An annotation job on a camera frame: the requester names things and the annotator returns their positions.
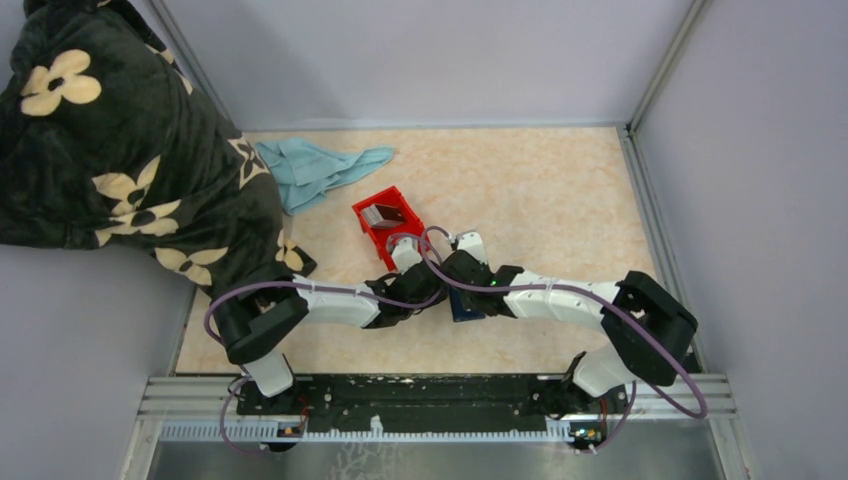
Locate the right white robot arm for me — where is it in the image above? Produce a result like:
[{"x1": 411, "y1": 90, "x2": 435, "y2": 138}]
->
[{"x1": 439, "y1": 249, "x2": 699, "y2": 412}]

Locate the black floral fleece blanket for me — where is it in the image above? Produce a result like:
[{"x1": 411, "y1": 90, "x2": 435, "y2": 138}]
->
[{"x1": 1, "y1": 1, "x2": 316, "y2": 297}]

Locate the light blue cloth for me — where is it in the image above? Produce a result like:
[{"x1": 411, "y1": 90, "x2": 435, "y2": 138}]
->
[{"x1": 255, "y1": 137, "x2": 395, "y2": 216}]

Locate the aluminium frame post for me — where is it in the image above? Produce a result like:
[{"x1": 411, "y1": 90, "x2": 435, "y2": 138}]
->
[
  {"x1": 627, "y1": 0, "x2": 713, "y2": 137},
  {"x1": 147, "y1": 0, "x2": 241, "y2": 127}
]

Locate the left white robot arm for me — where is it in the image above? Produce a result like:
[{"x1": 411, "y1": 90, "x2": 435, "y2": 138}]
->
[{"x1": 204, "y1": 262, "x2": 447, "y2": 414}]

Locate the purple cable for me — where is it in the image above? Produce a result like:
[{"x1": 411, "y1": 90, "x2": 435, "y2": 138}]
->
[
  {"x1": 203, "y1": 231, "x2": 446, "y2": 457},
  {"x1": 417, "y1": 226, "x2": 709, "y2": 452}
]

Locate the aluminium frame post left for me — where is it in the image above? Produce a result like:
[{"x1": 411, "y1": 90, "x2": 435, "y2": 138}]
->
[{"x1": 147, "y1": 0, "x2": 241, "y2": 127}]

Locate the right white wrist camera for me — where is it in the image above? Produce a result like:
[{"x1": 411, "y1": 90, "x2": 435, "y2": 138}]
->
[{"x1": 451, "y1": 230, "x2": 488, "y2": 264}]

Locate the red plastic bin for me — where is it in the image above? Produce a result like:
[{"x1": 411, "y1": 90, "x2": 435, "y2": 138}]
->
[{"x1": 352, "y1": 186, "x2": 424, "y2": 271}]

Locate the navy leather card holder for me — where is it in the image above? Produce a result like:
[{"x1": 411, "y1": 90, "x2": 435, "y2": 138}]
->
[{"x1": 449, "y1": 291, "x2": 486, "y2": 323}]

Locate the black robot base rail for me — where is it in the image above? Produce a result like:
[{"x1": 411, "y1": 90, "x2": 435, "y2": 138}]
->
[{"x1": 232, "y1": 374, "x2": 629, "y2": 448}]

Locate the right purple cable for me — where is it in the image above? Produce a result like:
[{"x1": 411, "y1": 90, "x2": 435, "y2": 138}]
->
[{"x1": 417, "y1": 226, "x2": 709, "y2": 452}]

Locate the aluminium frame post right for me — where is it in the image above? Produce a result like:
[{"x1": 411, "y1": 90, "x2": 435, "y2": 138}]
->
[{"x1": 627, "y1": 0, "x2": 713, "y2": 137}]

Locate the cards stack in bin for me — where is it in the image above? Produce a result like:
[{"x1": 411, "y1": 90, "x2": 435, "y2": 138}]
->
[{"x1": 361, "y1": 204, "x2": 407, "y2": 229}]

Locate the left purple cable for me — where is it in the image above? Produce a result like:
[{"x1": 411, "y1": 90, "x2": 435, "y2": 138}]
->
[{"x1": 203, "y1": 231, "x2": 446, "y2": 457}]

